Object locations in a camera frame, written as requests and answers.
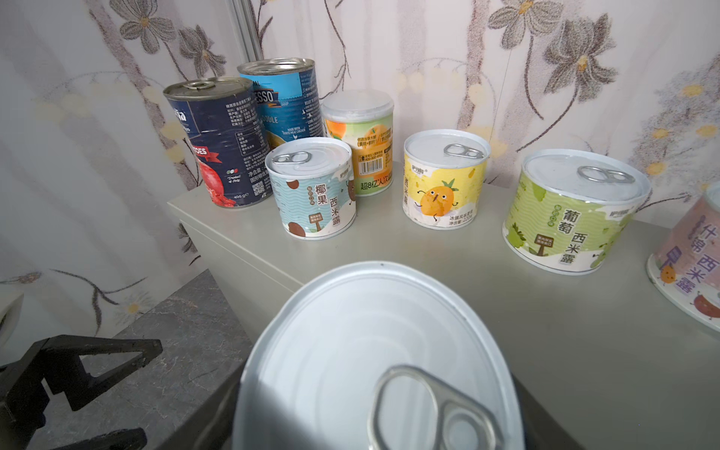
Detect white lid can blue label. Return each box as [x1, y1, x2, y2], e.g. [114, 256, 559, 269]
[232, 262, 525, 449]

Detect dark red label can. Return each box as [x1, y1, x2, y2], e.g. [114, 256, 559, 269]
[163, 77, 272, 208]

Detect blue label soup can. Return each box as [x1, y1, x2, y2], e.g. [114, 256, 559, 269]
[237, 57, 324, 149]

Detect white lid can orange label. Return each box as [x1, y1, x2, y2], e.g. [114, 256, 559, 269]
[321, 89, 394, 197]

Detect white lid can yellow label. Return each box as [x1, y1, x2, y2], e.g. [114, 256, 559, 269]
[402, 129, 491, 231]

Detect white lid can green label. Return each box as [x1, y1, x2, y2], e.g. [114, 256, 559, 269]
[502, 149, 651, 276]

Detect grey metal cabinet box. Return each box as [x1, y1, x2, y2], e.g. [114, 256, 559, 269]
[170, 181, 719, 449]

